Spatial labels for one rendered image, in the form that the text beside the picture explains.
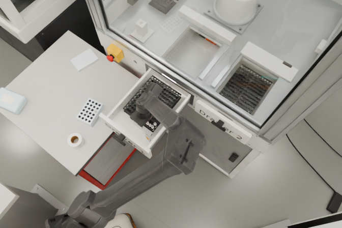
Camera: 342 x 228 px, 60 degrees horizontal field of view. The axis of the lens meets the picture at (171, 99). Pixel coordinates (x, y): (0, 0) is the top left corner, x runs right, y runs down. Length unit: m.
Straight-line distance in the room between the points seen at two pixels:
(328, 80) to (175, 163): 0.45
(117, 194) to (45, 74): 1.07
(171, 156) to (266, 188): 1.66
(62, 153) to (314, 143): 1.80
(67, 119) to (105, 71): 0.33
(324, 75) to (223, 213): 1.53
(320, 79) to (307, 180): 1.60
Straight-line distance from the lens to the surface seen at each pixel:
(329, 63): 0.84
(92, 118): 1.52
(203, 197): 2.20
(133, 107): 1.39
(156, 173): 0.74
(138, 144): 1.30
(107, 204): 0.87
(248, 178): 2.28
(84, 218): 0.93
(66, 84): 1.68
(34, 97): 1.71
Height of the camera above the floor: 2.17
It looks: 66 degrees down
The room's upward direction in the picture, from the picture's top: 1 degrees clockwise
